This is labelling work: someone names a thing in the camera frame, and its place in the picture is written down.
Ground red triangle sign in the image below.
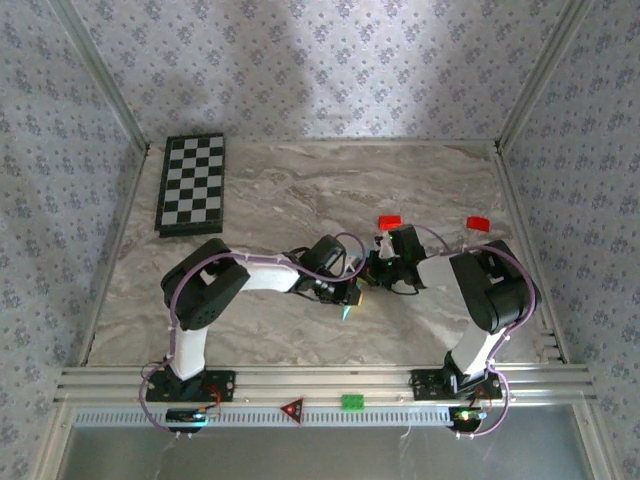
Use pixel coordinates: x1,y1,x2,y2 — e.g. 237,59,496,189
279,397,306,426

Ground black and white chessboard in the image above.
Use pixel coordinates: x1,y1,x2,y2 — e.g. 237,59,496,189
153,132,226,239

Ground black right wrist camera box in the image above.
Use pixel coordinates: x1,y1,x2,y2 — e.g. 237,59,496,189
374,224,427,264

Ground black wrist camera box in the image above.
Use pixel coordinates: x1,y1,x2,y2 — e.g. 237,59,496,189
374,224,427,264
308,234,347,272

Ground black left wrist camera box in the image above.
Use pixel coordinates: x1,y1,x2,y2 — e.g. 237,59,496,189
308,234,347,272

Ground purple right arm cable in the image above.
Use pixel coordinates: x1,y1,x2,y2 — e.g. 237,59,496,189
394,224,543,441

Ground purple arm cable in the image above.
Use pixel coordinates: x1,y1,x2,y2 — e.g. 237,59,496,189
394,224,543,441
137,232,369,441

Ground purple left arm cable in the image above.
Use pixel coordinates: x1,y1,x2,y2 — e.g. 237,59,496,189
137,232,369,441

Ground aluminium mounting rail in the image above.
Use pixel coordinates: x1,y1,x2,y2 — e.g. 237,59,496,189
54,364,599,404

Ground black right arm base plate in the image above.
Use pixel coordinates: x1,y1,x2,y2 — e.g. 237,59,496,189
410,368,504,401

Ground aluminium table edge rail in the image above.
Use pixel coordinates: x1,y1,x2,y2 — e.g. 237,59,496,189
492,147,571,364
77,147,154,369

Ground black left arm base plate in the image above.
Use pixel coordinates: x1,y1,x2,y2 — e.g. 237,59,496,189
145,369,237,404

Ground grey slotted cable duct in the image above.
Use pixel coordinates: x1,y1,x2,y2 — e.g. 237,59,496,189
73,405,451,429

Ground aluminium frame post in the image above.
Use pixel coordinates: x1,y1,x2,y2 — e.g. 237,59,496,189
494,0,599,151
49,0,152,154

